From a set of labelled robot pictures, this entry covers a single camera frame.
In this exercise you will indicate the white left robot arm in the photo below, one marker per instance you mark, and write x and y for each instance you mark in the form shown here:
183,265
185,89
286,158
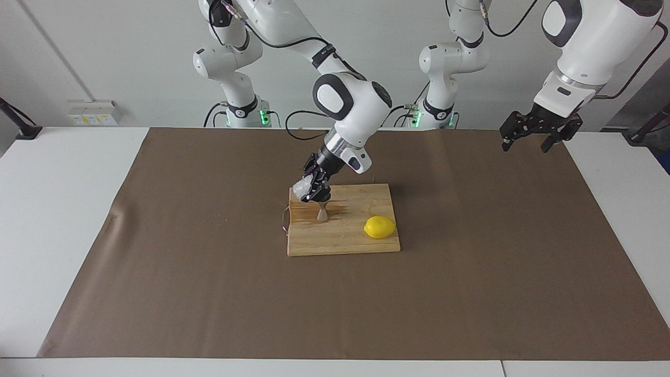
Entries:
596,47

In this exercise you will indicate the steel double jigger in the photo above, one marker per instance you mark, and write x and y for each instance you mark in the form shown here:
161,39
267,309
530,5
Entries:
323,213

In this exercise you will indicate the brown paper table mat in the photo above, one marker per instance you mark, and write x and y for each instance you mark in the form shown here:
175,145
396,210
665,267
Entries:
209,303

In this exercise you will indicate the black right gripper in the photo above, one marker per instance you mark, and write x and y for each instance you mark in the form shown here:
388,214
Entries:
328,159

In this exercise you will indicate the yellow lemon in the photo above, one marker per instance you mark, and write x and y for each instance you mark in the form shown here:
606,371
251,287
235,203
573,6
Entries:
379,227

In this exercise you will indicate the wooden cutting board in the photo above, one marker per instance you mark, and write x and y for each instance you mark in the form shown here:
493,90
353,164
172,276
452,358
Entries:
340,241

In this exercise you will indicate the black clamp stand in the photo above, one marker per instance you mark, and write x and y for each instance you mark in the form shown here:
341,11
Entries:
641,135
23,128

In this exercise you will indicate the small clear crinkled cup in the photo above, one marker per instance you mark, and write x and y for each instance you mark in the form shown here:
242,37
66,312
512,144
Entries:
300,188

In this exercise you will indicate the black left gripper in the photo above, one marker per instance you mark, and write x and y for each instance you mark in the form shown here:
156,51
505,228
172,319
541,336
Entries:
549,123

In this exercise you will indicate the blue object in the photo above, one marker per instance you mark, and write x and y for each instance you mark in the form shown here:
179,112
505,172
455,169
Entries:
666,163

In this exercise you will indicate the white wall socket box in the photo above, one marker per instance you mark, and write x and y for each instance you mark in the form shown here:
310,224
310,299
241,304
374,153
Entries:
93,112

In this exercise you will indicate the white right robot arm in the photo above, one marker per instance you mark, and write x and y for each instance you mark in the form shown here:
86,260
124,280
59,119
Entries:
356,110

